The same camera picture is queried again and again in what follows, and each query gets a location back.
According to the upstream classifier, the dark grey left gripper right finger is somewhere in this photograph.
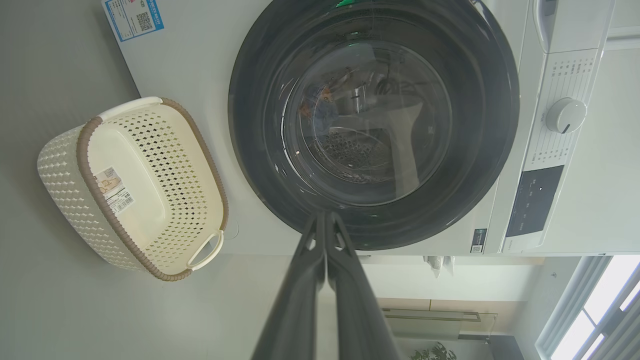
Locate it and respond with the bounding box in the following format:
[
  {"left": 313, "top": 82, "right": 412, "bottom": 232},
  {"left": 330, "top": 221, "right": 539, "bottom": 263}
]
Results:
[{"left": 325, "top": 211, "right": 401, "bottom": 360}]

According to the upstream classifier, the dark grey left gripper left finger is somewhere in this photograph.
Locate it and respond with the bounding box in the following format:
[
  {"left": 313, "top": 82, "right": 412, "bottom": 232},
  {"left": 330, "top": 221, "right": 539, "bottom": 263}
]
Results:
[{"left": 250, "top": 211, "right": 327, "bottom": 360}]

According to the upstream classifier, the black round glass washer door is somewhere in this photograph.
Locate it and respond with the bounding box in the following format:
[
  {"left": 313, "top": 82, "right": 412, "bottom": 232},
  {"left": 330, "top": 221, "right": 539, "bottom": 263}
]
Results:
[{"left": 227, "top": 0, "right": 521, "bottom": 251}]

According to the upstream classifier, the barcode sticker in basket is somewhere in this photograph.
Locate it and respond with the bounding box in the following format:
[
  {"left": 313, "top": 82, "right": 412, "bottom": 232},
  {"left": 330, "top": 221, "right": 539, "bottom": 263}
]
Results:
[{"left": 93, "top": 166, "right": 136, "bottom": 216}]

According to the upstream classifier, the cream perforated laundry basket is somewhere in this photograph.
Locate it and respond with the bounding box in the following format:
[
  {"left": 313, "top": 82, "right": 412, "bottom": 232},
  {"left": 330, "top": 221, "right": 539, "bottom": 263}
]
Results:
[{"left": 36, "top": 96, "right": 230, "bottom": 282}]

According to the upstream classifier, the white front-load washing machine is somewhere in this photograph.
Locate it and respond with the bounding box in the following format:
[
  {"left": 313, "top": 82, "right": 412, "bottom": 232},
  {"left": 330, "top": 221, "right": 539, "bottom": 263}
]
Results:
[{"left": 100, "top": 0, "right": 617, "bottom": 257}]

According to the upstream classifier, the green potted plant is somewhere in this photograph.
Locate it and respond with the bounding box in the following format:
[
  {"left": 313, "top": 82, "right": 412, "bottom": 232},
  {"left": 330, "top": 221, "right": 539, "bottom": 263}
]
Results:
[{"left": 409, "top": 342, "right": 458, "bottom": 360}]

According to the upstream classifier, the small dark QR sticker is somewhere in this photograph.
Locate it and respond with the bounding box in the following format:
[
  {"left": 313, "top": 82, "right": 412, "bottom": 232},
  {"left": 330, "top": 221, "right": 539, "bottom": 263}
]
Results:
[{"left": 470, "top": 228, "right": 488, "bottom": 254}]

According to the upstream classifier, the black washer display panel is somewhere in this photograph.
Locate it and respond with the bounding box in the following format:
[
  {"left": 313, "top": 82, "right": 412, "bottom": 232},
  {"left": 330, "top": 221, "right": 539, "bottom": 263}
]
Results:
[{"left": 505, "top": 165, "right": 565, "bottom": 238}]

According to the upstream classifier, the white round control dial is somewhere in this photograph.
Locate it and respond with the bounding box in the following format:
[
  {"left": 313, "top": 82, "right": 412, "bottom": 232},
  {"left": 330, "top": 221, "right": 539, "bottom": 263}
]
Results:
[{"left": 545, "top": 97, "right": 588, "bottom": 134}]

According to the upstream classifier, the blue energy label sticker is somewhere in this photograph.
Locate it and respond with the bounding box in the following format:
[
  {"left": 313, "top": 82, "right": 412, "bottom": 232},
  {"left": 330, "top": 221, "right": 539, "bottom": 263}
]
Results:
[{"left": 101, "top": 0, "right": 165, "bottom": 43}]

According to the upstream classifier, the white detergent drawer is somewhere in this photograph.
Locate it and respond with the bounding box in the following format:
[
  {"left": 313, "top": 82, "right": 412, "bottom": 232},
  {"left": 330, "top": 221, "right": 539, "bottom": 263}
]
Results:
[{"left": 532, "top": 0, "right": 617, "bottom": 54}]

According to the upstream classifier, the glass panel with metal frame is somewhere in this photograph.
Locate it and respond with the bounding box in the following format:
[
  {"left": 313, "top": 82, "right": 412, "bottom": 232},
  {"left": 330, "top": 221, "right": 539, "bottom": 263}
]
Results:
[{"left": 382, "top": 307, "right": 498, "bottom": 341}]

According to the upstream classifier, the bright window with frame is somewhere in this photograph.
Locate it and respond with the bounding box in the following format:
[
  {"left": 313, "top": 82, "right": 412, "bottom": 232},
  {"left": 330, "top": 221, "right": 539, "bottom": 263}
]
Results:
[{"left": 535, "top": 255, "right": 640, "bottom": 360}]

